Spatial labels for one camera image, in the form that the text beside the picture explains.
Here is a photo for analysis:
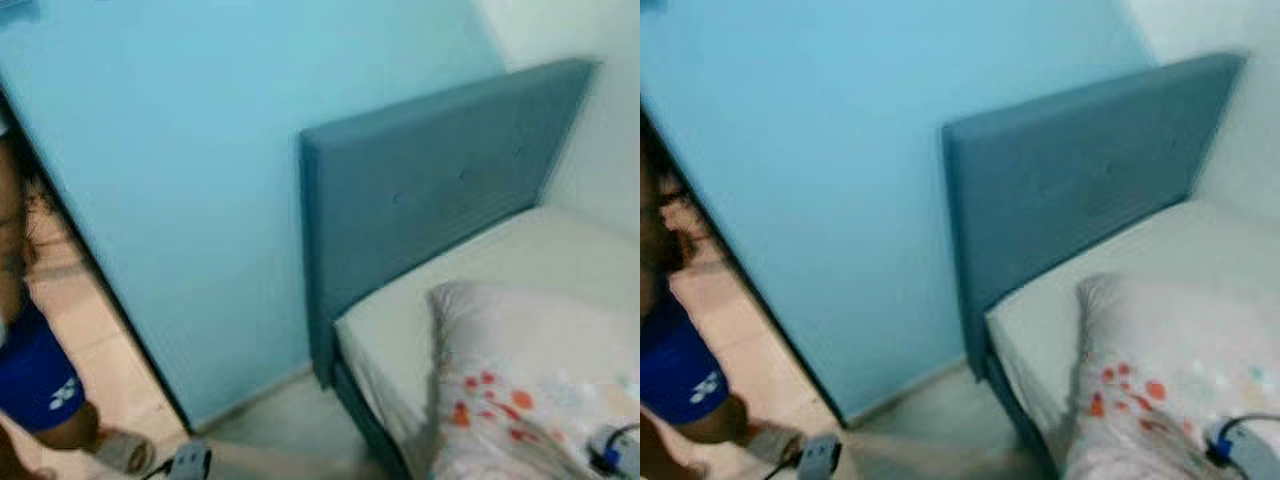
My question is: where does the pale pink floral print pillow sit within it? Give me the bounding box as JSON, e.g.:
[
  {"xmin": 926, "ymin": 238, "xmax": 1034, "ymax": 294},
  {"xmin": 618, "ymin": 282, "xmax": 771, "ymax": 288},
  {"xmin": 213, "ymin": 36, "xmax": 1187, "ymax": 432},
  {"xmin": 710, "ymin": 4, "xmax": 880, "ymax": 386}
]
[
  {"xmin": 428, "ymin": 280, "xmax": 641, "ymax": 480},
  {"xmin": 1065, "ymin": 272, "xmax": 1280, "ymax": 480}
]

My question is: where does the person in blue shorts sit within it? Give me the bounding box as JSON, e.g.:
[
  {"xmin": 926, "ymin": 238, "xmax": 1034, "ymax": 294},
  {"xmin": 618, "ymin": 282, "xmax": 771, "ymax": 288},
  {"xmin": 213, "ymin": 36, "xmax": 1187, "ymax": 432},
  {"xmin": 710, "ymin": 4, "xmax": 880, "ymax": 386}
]
[
  {"xmin": 0, "ymin": 130, "xmax": 156, "ymax": 480},
  {"xmin": 640, "ymin": 110, "xmax": 801, "ymax": 480}
]

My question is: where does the mattress with off-white sheet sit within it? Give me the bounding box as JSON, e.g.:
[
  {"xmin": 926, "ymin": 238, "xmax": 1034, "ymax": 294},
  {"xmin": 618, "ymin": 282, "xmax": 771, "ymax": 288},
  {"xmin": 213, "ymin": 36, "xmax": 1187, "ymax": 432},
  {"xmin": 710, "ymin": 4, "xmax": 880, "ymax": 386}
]
[
  {"xmin": 985, "ymin": 200, "xmax": 1280, "ymax": 480},
  {"xmin": 335, "ymin": 205, "xmax": 641, "ymax": 480}
]

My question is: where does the blue grey upholstered headboard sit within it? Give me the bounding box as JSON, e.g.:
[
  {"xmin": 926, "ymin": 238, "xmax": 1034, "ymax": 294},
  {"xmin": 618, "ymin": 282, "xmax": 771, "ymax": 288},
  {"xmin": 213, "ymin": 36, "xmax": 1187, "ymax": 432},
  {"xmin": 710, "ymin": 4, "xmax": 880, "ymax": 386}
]
[
  {"xmin": 298, "ymin": 57, "xmax": 599, "ymax": 389},
  {"xmin": 941, "ymin": 52, "xmax": 1247, "ymax": 381}
]

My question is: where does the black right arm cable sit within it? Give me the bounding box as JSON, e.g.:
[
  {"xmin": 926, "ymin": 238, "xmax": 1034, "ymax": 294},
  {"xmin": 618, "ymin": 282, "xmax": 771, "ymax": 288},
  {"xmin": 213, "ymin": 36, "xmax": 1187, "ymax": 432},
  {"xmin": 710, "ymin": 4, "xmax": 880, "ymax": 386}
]
[
  {"xmin": 1212, "ymin": 412, "xmax": 1280, "ymax": 446},
  {"xmin": 598, "ymin": 422, "xmax": 641, "ymax": 463}
]

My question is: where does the blue grey bed frame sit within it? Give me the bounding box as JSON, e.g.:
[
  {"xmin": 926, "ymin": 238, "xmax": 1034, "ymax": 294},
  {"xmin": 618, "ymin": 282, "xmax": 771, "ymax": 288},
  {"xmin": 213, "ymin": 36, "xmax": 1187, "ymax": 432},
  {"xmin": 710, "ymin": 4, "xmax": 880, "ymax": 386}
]
[
  {"xmin": 980, "ymin": 350, "xmax": 1061, "ymax": 480},
  {"xmin": 330, "ymin": 355, "xmax": 411, "ymax": 480}
]

